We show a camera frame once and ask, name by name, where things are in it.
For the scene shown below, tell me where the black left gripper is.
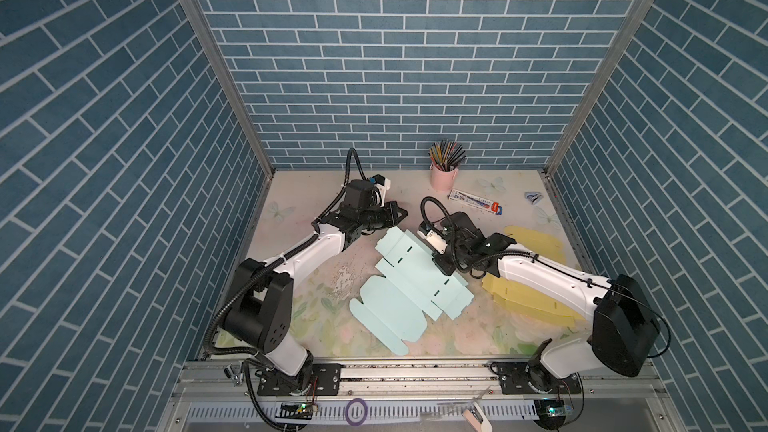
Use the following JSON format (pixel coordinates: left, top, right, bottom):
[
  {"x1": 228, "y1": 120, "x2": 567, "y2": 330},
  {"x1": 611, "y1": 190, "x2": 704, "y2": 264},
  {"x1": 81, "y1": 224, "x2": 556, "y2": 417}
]
[{"x1": 356, "y1": 201, "x2": 408, "y2": 231}]

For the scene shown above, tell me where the light blue paper box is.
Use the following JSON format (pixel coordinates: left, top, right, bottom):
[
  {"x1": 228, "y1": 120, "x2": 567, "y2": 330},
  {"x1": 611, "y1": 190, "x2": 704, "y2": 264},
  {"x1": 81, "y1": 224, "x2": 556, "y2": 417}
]
[{"x1": 349, "y1": 227, "x2": 474, "y2": 356}]

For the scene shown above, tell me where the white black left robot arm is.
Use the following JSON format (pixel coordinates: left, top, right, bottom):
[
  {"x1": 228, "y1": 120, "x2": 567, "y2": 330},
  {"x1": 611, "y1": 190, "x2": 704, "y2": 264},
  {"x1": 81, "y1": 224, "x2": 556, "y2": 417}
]
[{"x1": 207, "y1": 174, "x2": 407, "y2": 381}]

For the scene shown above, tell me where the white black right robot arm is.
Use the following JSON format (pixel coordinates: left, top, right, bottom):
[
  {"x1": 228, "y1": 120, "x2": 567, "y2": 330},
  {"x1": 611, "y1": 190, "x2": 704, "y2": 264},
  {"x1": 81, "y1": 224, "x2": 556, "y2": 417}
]
[{"x1": 419, "y1": 212, "x2": 668, "y2": 384}]

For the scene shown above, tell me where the white blue pencil box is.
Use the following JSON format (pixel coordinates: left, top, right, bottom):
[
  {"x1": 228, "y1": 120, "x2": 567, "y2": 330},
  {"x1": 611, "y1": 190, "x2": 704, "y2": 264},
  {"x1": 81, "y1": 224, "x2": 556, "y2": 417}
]
[{"x1": 448, "y1": 189, "x2": 503, "y2": 216}]

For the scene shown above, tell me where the yellow flat paper box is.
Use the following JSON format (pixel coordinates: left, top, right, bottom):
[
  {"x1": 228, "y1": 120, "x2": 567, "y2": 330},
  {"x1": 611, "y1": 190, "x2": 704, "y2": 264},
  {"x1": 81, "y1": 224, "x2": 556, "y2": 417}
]
[{"x1": 482, "y1": 225, "x2": 586, "y2": 328}]

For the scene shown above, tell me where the pink metal pencil bucket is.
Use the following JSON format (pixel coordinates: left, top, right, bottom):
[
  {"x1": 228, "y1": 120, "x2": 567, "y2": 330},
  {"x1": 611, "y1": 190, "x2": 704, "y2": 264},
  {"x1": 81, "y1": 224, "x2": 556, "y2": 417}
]
[{"x1": 430, "y1": 165, "x2": 459, "y2": 192}]

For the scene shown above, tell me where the bundle of coloured pencils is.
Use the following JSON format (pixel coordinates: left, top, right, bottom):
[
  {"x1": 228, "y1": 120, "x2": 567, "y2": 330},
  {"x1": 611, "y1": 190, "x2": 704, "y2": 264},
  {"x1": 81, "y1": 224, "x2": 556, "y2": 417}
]
[{"x1": 428, "y1": 140, "x2": 466, "y2": 172}]

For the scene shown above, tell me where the white pink clip tool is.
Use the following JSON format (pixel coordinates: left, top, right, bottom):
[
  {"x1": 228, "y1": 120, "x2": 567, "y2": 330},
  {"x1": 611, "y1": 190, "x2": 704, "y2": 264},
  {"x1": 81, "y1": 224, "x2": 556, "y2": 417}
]
[{"x1": 438, "y1": 387, "x2": 493, "y2": 432}]

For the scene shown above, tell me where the right green circuit board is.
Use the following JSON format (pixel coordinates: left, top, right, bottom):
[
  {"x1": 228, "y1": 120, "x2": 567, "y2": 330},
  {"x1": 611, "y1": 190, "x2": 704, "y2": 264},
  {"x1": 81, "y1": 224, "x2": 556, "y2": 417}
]
[{"x1": 533, "y1": 399, "x2": 573, "y2": 431}]

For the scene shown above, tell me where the green circuit board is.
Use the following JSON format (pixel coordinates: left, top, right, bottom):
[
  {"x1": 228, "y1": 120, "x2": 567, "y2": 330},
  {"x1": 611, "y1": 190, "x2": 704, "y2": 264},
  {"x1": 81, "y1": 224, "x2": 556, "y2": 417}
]
[
  {"x1": 533, "y1": 399, "x2": 573, "y2": 431},
  {"x1": 276, "y1": 402, "x2": 319, "y2": 421}
]

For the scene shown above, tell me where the left green circuit board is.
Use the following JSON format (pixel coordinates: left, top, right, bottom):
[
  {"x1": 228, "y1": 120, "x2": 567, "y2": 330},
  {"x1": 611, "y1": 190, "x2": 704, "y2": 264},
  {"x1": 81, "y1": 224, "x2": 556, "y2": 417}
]
[{"x1": 276, "y1": 402, "x2": 319, "y2": 421}]

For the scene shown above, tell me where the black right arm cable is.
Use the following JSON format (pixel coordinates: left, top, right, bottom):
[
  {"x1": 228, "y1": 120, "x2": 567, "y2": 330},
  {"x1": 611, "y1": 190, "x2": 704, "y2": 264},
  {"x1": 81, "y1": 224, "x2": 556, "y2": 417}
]
[{"x1": 418, "y1": 195, "x2": 673, "y2": 360}]

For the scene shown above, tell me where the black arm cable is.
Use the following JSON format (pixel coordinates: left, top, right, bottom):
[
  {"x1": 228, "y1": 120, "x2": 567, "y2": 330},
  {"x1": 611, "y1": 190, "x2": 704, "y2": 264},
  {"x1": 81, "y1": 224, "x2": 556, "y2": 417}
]
[
  {"x1": 418, "y1": 195, "x2": 673, "y2": 360},
  {"x1": 201, "y1": 147, "x2": 368, "y2": 361}
]

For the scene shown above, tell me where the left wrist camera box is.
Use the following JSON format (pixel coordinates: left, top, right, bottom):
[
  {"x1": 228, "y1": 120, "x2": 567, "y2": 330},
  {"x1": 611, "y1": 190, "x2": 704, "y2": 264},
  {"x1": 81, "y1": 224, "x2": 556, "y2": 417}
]
[{"x1": 369, "y1": 174, "x2": 391, "y2": 204}]

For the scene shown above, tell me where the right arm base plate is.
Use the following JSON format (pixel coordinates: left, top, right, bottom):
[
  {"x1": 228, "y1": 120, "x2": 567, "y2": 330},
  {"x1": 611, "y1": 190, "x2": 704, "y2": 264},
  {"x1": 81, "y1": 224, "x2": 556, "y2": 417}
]
[{"x1": 488, "y1": 361, "x2": 583, "y2": 395}]

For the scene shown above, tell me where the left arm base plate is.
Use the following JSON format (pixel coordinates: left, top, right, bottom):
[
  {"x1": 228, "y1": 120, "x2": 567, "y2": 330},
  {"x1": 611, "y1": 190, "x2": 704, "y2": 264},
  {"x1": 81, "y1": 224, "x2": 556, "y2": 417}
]
[{"x1": 254, "y1": 363, "x2": 342, "y2": 397}]

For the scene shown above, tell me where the purple tape ring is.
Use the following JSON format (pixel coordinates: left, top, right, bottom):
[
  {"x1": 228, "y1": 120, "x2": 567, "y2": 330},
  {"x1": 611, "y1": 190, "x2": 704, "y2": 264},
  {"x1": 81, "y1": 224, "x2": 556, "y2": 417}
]
[{"x1": 344, "y1": 397, "x2": 369, "y2": 427}]

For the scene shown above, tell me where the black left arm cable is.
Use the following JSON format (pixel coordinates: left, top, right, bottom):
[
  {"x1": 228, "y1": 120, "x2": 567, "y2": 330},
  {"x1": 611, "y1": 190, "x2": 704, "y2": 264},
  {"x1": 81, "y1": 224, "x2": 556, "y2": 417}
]
[{"x1": 201, "y1": 147, "x2": 368, "y2": 361}]

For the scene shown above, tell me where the aluminium front rail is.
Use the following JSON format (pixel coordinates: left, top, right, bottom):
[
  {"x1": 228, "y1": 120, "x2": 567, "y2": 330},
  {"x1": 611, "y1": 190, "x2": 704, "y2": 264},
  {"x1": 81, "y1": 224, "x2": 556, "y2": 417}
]
[{"x1": 159, "y1": 357, "x2": 684, "y2": 431}]

